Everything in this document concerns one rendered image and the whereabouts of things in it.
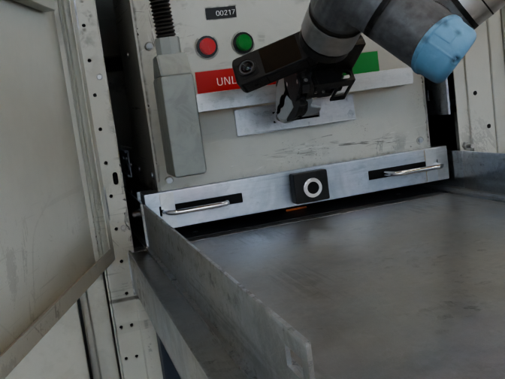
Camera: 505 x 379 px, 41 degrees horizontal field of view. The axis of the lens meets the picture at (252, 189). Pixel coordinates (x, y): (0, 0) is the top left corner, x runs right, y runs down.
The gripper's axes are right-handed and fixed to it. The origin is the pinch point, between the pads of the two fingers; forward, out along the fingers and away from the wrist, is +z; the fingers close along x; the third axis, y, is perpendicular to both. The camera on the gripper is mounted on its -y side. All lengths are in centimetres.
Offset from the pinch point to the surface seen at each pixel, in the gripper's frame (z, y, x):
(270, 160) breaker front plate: 8.2, -0.6, -3.7
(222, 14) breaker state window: -3.9, -5.5, 17.2
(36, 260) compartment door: -12.4, -38.3, -20.7
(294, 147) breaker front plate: 7.4, 3.7, -2.3
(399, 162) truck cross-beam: 9.0, 22.1, -7.5
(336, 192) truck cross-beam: 10.6, 9.8, -10.3
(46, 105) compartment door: -10.4, -34.3, 0.6
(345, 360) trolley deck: -39, -16, -42
